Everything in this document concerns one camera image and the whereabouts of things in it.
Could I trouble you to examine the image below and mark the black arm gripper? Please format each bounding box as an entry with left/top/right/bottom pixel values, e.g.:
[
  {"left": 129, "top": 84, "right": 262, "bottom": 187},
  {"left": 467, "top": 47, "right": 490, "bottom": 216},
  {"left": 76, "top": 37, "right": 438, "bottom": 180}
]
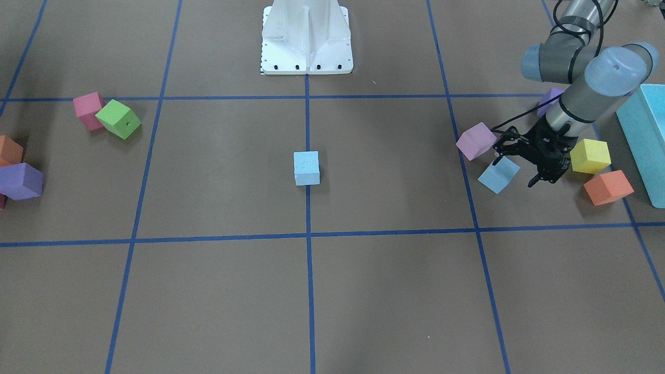
[{"left": 491, "top": 117, "right": 577, "bottom": 189}]

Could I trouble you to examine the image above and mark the light blue foam block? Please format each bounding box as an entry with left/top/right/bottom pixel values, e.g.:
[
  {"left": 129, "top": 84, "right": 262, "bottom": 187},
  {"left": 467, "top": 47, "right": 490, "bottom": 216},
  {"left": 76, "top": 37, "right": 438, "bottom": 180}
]
[
  {"left": 478, "top": 158, "right": 520, "bottom": 194},
  {"left": 293, "top": 151, "right": 321, "bottom": 186}
]

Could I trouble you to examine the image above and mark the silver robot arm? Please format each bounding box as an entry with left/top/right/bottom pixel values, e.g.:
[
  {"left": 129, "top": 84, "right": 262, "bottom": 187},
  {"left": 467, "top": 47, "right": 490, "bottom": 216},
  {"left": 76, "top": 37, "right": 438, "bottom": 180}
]
[{"left": 492, "top": 1, "right": 660, "bottom": 186}]

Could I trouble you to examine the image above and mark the lilac pink foam block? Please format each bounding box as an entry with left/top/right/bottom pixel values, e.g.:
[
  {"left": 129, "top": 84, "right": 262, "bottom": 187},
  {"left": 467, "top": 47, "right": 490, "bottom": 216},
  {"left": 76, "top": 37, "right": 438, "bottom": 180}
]
[{"left": 456, "top": 122, "right": 497, "bottom": 161}]

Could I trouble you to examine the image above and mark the yellow foam block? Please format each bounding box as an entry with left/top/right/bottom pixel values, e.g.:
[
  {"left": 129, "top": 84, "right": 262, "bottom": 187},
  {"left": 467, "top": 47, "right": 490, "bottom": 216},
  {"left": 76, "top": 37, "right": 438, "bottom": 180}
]
[{"left": 570, "top": 138, "right": 612, "bottom": 175}]

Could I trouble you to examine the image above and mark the purple foam block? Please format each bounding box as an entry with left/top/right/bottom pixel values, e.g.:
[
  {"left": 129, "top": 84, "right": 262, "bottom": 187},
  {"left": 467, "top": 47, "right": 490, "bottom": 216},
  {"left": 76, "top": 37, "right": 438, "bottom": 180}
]
[
  {"left": 1, "top": 163, "right": 44, "bottom": 201},
  {"left": 536, "top": 87, "right": 565, "bottom": 118}
]

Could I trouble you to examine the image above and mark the orange foam block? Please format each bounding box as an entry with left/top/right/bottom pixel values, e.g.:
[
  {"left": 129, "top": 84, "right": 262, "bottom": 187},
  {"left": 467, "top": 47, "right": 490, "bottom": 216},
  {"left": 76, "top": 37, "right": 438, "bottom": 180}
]
[
  {"left": 0, "top": 135, "right": 24, "bottom": 167},
  {"left": 583, "top": 170, "right": 634, "bottom": 206}
]

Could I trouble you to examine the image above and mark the blue plastic tray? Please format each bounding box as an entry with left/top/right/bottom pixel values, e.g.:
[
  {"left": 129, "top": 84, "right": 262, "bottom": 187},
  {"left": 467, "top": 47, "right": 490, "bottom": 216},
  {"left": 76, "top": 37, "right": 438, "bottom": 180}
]
[{"left": 617, "top": 84, "right": 664, "bottom": 209}]

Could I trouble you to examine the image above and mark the pink foam block near green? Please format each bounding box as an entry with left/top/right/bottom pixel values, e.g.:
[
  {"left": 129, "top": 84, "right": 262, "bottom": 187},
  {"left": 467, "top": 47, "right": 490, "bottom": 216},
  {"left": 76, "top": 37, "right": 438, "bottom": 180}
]
[{"left": 73, "top": 92, "right": 106, "bottom": 131}]

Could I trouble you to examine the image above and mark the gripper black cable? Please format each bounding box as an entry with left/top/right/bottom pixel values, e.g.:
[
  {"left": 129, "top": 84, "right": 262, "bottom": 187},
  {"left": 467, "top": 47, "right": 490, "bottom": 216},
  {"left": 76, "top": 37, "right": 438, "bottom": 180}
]
[{"left": 489, "top": 0, "right": 619, "bottom": 133}]

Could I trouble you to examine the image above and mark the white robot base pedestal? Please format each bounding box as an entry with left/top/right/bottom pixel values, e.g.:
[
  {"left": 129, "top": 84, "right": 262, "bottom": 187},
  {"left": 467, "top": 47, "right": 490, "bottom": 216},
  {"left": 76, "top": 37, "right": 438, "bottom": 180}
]
[{"left": 260, "top": 1, "right": 354, "bottom": 75}]

